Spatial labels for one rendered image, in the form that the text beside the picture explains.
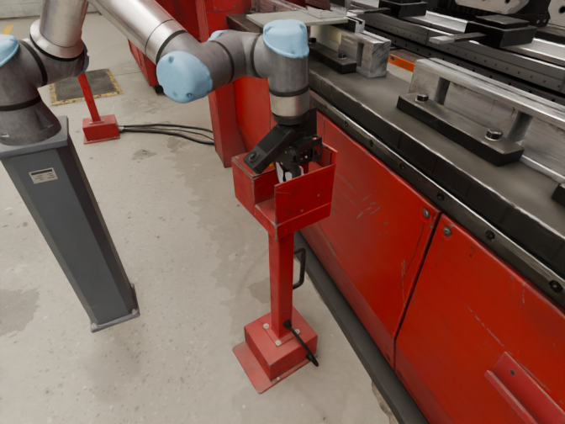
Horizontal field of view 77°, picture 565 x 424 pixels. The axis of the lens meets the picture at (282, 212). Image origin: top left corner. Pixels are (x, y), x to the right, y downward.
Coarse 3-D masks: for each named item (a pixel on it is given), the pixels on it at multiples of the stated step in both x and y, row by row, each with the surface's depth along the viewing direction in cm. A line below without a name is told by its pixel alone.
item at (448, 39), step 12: (468, 24) 92; (480, 24) 89; (492, 24) 87; (504, 24) 84; (516, 24) 85; (528, 24) 87; (444, 36) 87; (456, 36) 87; (468, 36) 87; (480, 36) 87; (492, 36) 87; (504, 36) 85; (516, 36) 86; (528, 36) 87
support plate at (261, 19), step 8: (248, 16) 109; (256, 16) 109; (264, 16) 109; (272, 16) 109; (280, 16) 109; (288, 16) 109; (296, 16) 109; (304, 16) 109; (312, 16) 109; (264, 24) 100; (312, 24) 103; (320, 24) 104
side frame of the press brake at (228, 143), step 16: (208, 0) 172; (224, 0) 174; (240, 0) 177; (288, 0) 185; (304, 0) 188; (208, 16) 176; (224, 16) 178; (208, 32) 180; (208, 96) 223; (224, 96) 202; (224, 112) 208; (224, 128) 213; (224, 144) 220; (240, 144) 224; (224, 160) 226
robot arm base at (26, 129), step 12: (0, 108) 87; (12, 108) 87; (24, 108) 89; (36, 108) 91; (48, 108) 96; (0, 120) 89; (12, 120) 88; (24, 120) 90; (36, 120) 91; (48, 120) 94; (0, 132) 91; (12, 132) 89; (24, 132) 90; (36, 132) 92; (48, 132) 94; (12, 144) 91; (24, 144) 91
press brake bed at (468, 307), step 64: (256, 128) 176; (320, 128) 111; (384, 192) 87; (448, 192) 68; (320, 256) 146; (384, 256) 94; (448, 256) 71; (512, 256) 58; (384, 320) 102; (448, 320) 76; (512, 320) 61; (384, 384) 116; (448, 384) 81
